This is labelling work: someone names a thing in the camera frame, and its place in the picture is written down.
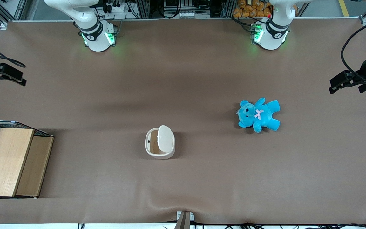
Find white trash can lid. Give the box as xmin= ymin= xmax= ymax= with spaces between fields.
xmin=157 ymin=125 xmax=175 ymax=150

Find white square trash can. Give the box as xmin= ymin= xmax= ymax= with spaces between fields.
xmin=145 ymin=127 xmax=176 ymax=159

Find blue teddy bear plush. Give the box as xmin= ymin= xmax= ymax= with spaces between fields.
xmin=236 ymin=98 xmax=281 ymax=133

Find orange plush toys pile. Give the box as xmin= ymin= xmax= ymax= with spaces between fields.
xmin=233 ymin=0 xmax=298 ymax=18

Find white power strip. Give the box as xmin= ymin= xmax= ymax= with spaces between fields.
xmin=106 ymin=3 xmax=130 ymax=14

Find brown table cover mat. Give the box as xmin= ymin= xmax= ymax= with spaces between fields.
xmin=0 ymin=17 xmax=366 ymax=225

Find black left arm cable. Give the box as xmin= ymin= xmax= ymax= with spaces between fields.
xmin=341 ymin=17 xmax=366 ymax=80

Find wooden shelf with wire rack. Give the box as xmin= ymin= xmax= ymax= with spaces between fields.
xmin=0 ymin=120 xmax=55 ymax=200

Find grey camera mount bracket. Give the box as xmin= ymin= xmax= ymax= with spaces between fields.
xmin=175 ymin=211 xmax=195 ymax=229

